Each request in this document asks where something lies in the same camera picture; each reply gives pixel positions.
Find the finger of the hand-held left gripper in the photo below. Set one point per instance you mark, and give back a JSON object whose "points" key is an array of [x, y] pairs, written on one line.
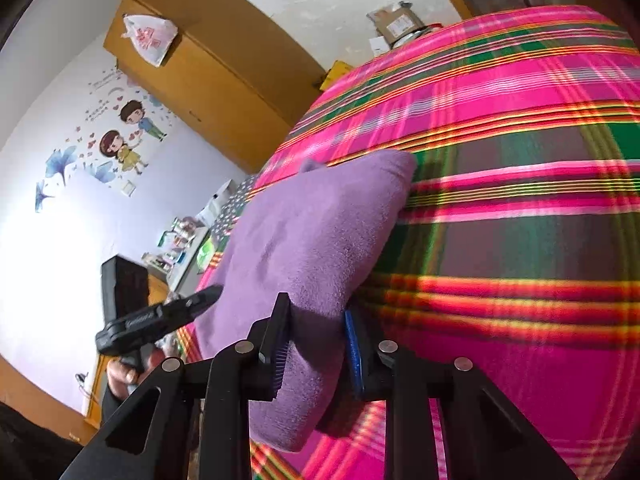
{"points": [[200, 299]]}

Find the pink plaid bed sheet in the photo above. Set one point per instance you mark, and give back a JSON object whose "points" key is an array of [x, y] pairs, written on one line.
{"points": [[500, 200]]}

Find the white plastic bag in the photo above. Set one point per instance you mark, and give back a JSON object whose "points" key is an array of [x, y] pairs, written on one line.
{"points": [[150, 40]]}

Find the open cardboard box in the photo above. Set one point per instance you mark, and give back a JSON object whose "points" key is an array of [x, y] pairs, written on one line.
{"points": [[397, 22]]}

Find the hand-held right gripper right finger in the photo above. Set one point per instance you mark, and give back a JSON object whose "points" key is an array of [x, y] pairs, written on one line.
{"points": [[355, 355]]}

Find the small white box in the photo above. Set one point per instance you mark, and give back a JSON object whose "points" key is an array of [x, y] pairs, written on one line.
{"points": [[379, 46]]}

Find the person's left forearm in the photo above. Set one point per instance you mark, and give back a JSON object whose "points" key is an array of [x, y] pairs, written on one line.
{"points": [[112, 407]]}

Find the purple fleece pants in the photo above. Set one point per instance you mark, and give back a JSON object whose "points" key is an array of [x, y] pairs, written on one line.
{"points": [[310, 240]]}

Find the green packet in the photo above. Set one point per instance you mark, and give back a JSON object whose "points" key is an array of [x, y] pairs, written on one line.
{"points": [[206, 255]]}

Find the white carton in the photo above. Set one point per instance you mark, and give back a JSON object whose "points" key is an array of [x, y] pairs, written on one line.
{"points": [[215, 205]]}

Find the yellow bag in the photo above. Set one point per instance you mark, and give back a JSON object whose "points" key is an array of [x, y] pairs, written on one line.
{"points": [[335, 76]]}

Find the person's left hand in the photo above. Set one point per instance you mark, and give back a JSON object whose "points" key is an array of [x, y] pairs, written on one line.
{"points": [[122, 380]]}

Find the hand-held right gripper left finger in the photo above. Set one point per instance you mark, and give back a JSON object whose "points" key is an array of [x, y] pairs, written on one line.
{"points": [[279, 360]]}

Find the wooden wardrobe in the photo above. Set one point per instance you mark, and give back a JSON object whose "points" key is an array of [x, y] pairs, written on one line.
{"points": [[215, 70]]}

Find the cartoon couple wall sticker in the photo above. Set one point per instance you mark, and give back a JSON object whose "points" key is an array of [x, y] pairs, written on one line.
{"points": [[120, 145]]}

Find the folded floral cloth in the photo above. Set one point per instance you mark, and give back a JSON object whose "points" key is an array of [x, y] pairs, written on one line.
{"points": [[235, 205]]}

